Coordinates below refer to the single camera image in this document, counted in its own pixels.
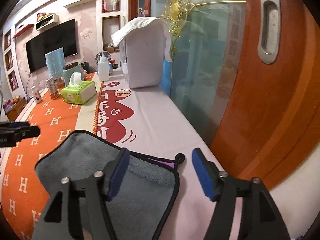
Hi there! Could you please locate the orange wooden sliding door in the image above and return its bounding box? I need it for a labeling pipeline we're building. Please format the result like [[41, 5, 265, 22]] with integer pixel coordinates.
[[204, 0, 319, 189]]

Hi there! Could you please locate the white cartoon-print tablecloth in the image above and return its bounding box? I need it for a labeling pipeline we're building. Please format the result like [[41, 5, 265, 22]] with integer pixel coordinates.
[[0, 68, 246, 240]]

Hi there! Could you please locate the gold hanging ornament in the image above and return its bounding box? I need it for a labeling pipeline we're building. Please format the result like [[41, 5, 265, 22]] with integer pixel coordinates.
[[161, 0, 246, 59]]

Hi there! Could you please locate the white plastic squeeze bottle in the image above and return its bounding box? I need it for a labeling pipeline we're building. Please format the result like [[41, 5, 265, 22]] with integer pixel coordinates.
[[98, 55, 110, 82]]

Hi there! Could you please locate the silver door handle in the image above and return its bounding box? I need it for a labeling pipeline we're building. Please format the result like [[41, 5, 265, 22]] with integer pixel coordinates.
[[258, 0, 281, 64]]

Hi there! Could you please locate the orange H-pattern blanket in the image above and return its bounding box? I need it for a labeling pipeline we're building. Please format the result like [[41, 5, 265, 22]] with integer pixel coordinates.
[[1, 91, 97, 239]]

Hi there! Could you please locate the black wall television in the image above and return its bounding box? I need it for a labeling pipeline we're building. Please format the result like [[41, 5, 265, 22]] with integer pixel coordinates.
[[25, 19, 78, 73]]

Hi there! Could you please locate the wooden TV cabinet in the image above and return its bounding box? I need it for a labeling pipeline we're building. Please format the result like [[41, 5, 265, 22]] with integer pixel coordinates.
[[5, 97, 27, 121]]

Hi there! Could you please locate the blue water dispenser bottle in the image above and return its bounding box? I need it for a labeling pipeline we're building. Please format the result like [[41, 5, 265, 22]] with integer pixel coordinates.
[[44, 48, 65, 79]]

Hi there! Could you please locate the purple and grey towel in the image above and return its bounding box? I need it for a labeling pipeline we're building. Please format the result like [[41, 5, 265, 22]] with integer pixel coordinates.
[[35, 131, 185, 239]]

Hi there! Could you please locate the green tissue pack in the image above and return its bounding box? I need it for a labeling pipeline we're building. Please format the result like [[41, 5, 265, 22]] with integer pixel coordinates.
[[61, 80, 97, 105]]

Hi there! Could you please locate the white wall shelf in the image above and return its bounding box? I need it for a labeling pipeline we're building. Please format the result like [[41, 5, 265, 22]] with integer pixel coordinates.
[[35, 14, 59, 31]]

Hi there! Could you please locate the white appliance with cloth cover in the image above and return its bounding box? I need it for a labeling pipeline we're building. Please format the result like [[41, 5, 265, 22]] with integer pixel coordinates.
[[111, 17, 172, 89]]

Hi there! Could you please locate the glass jar with brown liquid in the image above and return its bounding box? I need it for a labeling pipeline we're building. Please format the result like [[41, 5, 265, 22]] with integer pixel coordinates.
[[46, 77, 59, 100]]

